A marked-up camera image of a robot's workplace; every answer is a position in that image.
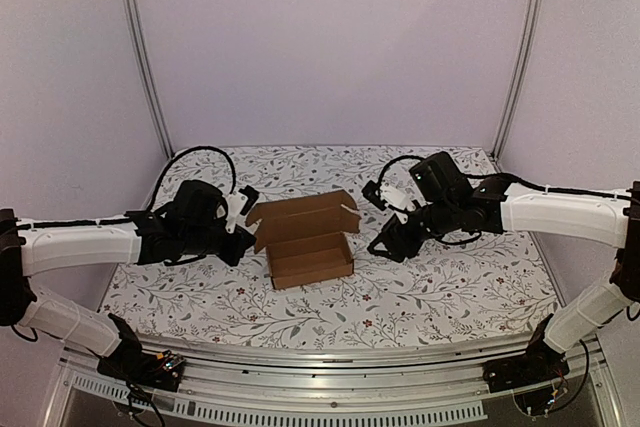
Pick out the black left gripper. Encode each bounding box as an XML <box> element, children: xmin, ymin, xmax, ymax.
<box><xmin>182</xmin><ymin>224</ymin><xmax>257</xmax><ymax>267</ymax></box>

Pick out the brown cardboard box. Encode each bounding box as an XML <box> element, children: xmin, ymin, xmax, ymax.
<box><xmin>246</xmin><ymin>190</ymin><xmax>360</xmax><ymax>290</ymax></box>

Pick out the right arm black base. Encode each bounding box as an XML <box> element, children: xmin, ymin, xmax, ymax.
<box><xmin>482</xmin><ymin>315</ymin><xmax>570</xmax><ymax>393</ymax></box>

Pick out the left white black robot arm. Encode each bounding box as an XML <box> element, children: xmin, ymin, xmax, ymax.
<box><xmin>1</xmin><ymin>180</ymin><xmax>259</xmax><ymax>381</ymax></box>

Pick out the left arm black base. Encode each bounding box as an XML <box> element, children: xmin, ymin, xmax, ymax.
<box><xmin>97</xmin><ymin>314</ymin><xmax>186</xmax><ymax>392</ymax></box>

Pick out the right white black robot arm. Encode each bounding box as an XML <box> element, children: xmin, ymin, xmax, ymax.
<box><xmin>362</xmin><ymin>152</ymin><xmax>639</xmax><ymax>383</ymax></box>

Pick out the floral patterned table mat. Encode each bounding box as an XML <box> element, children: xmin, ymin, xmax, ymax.
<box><xmin>101</xmin><ymin>146</ymin><xmax>560</xmax><ymax>350</ymax></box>

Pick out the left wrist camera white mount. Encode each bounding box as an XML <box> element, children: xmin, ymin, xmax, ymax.
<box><xmin>225</xmin><ymin>186</ymin><xmax>260</xmax><ymax>234</ymax></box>

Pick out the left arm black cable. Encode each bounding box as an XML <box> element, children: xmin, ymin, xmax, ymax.
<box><xmin>14</xmin><ymin>145</ymin><xmax>237</xmax><ymax>231</ymax></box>

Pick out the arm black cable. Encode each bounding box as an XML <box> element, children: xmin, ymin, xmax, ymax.
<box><xmin>377</xmin><ymin>155</ymin><xmax>634</xmax><ymax>198</ymax></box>
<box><xmin>14</xmin><ymin>145</ymin><xmax>237</xmax><ymax>231</ymax></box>

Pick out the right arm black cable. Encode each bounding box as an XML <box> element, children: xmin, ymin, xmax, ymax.
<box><xmin>377</xmin><ymin>155</ymin><xmax>634</xmax><ymax>198</ymax></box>

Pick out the aluminium front rail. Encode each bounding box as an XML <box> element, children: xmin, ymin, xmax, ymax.
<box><xmin>45</xmin><ymin>335</ymin><xmax>624</xmax><ymax>426</ymax></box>

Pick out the left aluminium frame post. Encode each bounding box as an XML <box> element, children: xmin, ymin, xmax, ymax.
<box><xmin>122</xmin><ymin>0</ymin><xmax>174</xmax><ymax>158</ymax></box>

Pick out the aluminium frame post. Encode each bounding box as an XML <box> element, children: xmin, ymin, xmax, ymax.
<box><xmin>490</xmin><ymin>0</ymin><xmax>543</xmax><ymax>163</ymax></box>
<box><xmin>122</xmin><ymin>0</ymin><xmax>174</xmax><ymax>158</ymax></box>

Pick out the right aluminium frame post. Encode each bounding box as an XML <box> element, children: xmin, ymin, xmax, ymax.
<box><xmin>490</xmin><ymin>0</ymin><xmax>543</xmax><ymax>163</ymax></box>

